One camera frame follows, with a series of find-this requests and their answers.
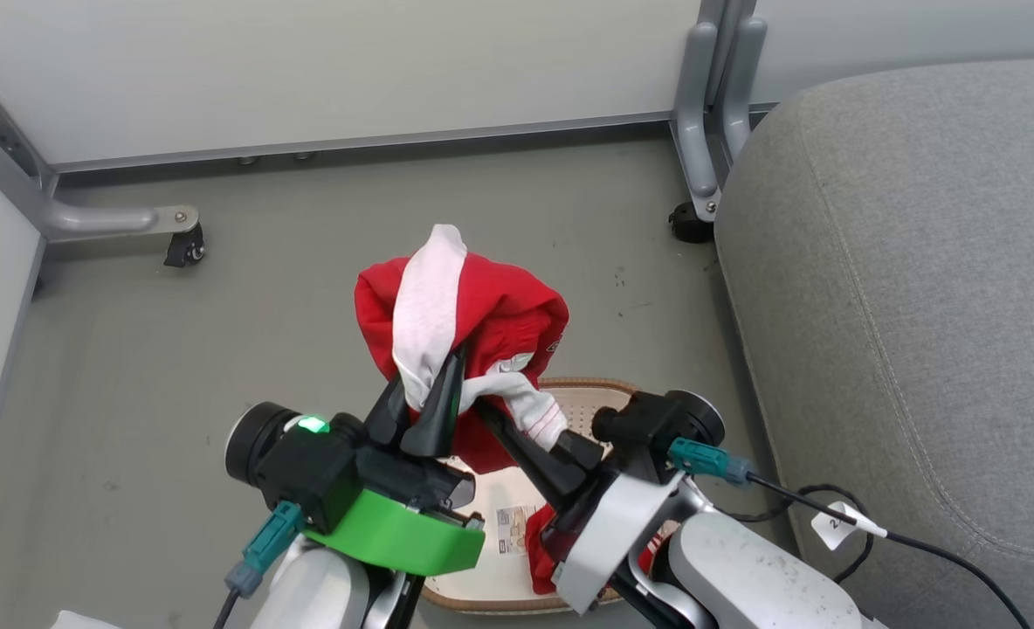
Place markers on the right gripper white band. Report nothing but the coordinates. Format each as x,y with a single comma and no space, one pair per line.
609,533

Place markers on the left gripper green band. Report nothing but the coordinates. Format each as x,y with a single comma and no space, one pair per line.
395,533

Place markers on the red and white garment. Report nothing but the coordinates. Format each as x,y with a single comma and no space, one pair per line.
491,306

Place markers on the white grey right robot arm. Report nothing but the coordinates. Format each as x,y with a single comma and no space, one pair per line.
744,577

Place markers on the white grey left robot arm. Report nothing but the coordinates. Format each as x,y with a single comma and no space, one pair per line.
316,585

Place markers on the cream perforated laundry basket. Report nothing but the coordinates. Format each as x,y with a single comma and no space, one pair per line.
504,577

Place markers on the paper label sticker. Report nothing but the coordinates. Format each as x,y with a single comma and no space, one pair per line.
514,528

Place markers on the black caster wheel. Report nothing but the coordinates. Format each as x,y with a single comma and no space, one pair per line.
185,248
690,225

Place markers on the grey fabric sofa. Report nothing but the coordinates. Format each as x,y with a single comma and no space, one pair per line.
919,288

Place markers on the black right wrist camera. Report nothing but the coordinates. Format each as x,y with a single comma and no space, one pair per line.
648,428

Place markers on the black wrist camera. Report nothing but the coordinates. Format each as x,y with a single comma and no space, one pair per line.
648,428
303,472

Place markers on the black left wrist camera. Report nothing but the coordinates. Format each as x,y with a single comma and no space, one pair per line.
303,472

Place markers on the grey partition base rail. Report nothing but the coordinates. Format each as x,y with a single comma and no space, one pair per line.
351,144

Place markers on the grey partition frame leg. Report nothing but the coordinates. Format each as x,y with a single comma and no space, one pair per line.
700,114
72,217

